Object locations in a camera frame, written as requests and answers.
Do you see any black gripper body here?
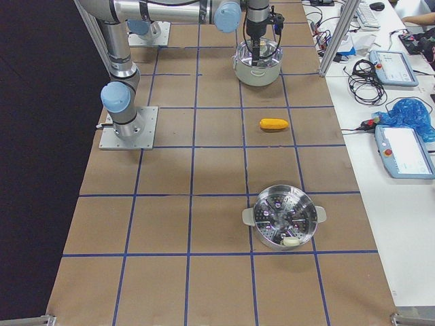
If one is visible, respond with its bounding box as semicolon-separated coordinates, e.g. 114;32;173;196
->
269;12;284;36

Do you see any yellow corn cob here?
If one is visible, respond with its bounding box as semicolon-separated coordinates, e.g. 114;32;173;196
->
259;118;290;132

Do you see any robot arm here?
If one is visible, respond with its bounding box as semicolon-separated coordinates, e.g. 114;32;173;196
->
243;0;285;67
76;1;242;141

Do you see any white steel cooking pot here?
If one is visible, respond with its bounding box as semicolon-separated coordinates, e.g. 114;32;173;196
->
232;38;283;86

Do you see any white keyboard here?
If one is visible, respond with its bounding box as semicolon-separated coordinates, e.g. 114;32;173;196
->
355;2;381;31

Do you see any black computer mouse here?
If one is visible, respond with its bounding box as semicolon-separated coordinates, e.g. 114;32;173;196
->
369;1;385;12

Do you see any upper teach pendant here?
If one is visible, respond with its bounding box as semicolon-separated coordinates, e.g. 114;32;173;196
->
368;50;419;87

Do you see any teach pendant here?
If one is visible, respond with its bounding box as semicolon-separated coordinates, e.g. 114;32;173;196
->
368;50;419;87
375;125;434;179

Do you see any blue plastic bag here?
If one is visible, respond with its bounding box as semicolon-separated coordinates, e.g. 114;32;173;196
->
371;96;434;143

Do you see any steel steamer basket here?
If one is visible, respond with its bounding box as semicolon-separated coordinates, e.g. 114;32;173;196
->
242;185;327;251

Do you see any lower teach pendant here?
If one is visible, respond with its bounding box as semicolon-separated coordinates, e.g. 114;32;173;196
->
375;125;434;179

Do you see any aluminium frame post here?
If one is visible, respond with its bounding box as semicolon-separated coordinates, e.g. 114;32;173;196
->
319;0;360;77

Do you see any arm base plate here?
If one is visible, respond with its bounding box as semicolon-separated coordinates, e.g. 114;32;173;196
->
127;20;171;48
97;107;158;150

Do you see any black coiled cable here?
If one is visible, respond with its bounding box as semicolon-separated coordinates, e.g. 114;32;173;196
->
343;59;386;105

